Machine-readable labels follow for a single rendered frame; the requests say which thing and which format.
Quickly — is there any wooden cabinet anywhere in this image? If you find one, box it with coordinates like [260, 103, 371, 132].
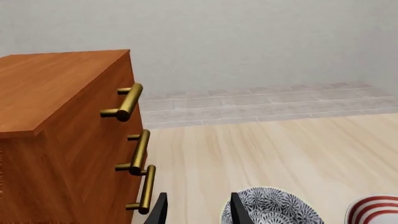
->
[0, 49, 154, 224]

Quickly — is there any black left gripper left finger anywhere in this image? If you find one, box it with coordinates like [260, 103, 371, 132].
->
[146, 192, 170, 224]

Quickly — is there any brass drawer handle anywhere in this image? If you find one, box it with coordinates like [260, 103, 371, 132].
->
[125, 164, 157, 215]
[99, 82, 144, 123]
[114, 129, 151, 175]

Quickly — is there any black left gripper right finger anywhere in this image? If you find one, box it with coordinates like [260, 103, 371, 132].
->
[230, 192, 257, 224]

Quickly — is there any white plate with red rings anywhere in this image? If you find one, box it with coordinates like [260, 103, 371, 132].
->
[345, 193, 398, 224]

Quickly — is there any black white patterned bowl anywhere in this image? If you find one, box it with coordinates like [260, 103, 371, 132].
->
[220, 185, 325, 224]

